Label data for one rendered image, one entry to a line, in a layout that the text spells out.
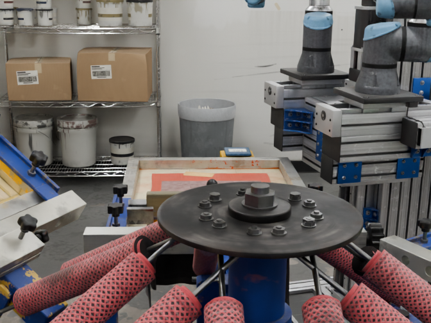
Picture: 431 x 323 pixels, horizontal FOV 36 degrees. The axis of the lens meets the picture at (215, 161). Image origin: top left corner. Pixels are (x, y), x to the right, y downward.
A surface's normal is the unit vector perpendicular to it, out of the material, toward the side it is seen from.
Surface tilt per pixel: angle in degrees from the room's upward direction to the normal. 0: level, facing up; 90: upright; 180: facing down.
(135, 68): 88
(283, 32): 90
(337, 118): 90
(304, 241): 0
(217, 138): 93
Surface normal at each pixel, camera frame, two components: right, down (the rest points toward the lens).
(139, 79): 0.03, 0.27
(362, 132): 0.29, 0.26
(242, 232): 0.01, -0.96
